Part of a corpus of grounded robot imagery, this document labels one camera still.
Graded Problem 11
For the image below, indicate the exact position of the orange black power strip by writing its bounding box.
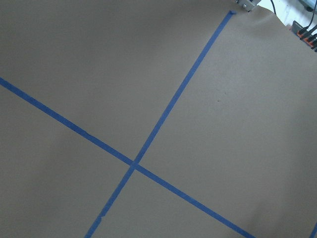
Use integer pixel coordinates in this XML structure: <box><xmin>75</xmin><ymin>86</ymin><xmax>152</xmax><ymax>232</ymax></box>
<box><xmin>290</xmin><ymin>21</ymin><xmax>317</xmax><ymax>52</ymax></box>

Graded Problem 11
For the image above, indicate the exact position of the aluminium frame post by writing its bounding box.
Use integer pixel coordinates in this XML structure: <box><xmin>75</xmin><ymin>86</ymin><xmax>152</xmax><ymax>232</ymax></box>
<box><xmin>235</xmin><ymin>0</ymin><xmax>261</xmax><ymax>12</ymax></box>

